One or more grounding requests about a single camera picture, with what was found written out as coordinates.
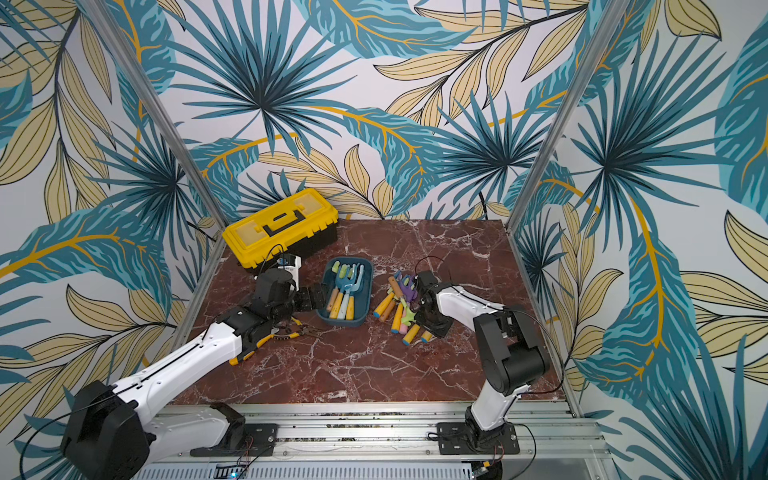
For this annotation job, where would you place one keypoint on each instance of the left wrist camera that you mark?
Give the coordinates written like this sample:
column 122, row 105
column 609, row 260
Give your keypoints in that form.
column 292, row 264

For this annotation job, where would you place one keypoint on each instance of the green rake yellow handle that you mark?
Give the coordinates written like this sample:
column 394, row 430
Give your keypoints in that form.
column 403, row 318

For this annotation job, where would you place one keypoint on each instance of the teal plastic storage box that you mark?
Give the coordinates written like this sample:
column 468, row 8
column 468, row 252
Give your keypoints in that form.
column 360, row 301

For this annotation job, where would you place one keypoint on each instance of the yellow black toolbox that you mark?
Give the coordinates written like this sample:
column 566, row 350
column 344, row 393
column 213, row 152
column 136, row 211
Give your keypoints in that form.
column 260, row 236

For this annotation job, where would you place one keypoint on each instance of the purple rake pink handle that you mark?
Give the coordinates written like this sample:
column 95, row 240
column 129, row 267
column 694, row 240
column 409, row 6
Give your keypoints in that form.
column 407, row 286

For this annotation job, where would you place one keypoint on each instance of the aluminium rail frame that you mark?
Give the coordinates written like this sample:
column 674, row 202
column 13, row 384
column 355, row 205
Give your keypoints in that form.
column 399, row 441

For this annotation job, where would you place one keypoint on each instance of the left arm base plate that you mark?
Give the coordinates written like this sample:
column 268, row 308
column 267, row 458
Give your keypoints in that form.
column 249, row 439

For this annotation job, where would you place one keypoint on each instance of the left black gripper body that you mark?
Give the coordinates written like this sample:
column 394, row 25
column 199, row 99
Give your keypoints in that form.
column 303, row 301

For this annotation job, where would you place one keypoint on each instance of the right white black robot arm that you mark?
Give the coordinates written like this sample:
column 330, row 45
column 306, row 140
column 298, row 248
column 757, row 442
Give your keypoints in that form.
column 511, row 349

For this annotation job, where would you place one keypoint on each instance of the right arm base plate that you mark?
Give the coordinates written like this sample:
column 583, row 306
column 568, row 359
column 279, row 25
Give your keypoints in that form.
column 459, row 438

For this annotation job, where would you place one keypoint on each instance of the green rake wooden handle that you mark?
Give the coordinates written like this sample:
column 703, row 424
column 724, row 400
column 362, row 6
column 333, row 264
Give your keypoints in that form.
column 336, row 270

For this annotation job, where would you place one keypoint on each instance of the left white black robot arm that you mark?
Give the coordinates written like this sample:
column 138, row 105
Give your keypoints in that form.
column 113, row 431

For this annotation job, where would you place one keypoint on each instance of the yellow handled pliers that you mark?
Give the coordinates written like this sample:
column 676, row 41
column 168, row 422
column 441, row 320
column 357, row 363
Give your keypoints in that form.
column 284, row 331

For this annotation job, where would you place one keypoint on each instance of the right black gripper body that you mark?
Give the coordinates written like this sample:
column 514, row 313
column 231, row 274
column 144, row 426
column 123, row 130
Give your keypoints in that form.
column 424, row 313

